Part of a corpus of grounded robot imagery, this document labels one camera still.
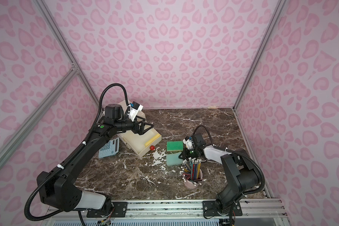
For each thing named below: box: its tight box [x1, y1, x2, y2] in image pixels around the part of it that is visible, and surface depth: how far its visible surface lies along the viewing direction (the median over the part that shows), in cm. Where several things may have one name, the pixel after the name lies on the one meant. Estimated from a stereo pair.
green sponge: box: [166, 140, 184, 152], surface depth 97 cm
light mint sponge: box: [166, 151, 184, 166], surface depth 92 cm
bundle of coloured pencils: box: [179, 157, 207, 186], surface depth 77 cm
